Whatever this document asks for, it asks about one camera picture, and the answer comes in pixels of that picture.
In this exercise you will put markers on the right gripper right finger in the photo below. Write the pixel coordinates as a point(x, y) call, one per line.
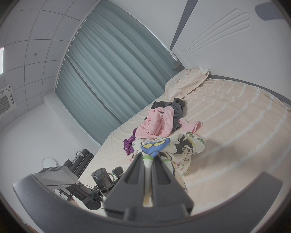
point(169, 190)

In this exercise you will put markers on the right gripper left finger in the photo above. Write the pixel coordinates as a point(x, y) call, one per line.
point(126, 190)

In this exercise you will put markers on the white printed pyjama top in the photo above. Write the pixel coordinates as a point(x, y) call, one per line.
point(184, 147)

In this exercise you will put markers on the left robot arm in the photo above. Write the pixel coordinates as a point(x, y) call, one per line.
point(101, 177)

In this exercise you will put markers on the bed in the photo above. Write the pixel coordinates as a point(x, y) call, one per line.
point(232, 130)

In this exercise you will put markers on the purple satin garment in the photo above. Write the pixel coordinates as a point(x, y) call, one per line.
point(129, 145)

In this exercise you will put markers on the pink garment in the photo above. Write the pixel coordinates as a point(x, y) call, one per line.
point(155, 122)

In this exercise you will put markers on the dark grey garment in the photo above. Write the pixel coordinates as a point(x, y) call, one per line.
point(177, 108)

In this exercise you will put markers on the blue-green curtain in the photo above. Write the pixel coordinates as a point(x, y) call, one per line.
point(87, 101)
point(116, 52)

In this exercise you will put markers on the cream pillow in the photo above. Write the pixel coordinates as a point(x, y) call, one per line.
point(184, 81)

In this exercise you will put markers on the ceiling air conditioner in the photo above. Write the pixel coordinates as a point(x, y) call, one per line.
point(3, 103)

